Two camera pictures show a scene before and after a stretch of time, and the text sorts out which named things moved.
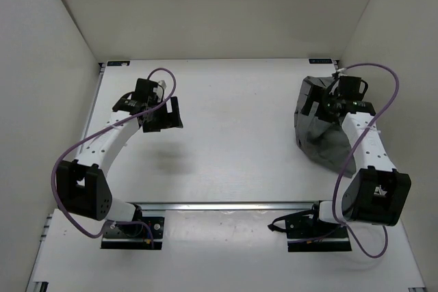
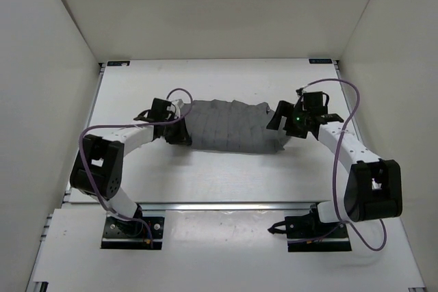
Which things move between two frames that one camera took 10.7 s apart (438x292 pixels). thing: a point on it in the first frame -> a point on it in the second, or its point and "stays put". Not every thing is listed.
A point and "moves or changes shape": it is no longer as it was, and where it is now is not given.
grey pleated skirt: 322,139 moves or changes shape
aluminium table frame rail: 225,206 stays put
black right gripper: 315,96 -> 285,109
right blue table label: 320,61 stays put
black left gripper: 171,118 -> 182,137
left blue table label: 118,63 stays put
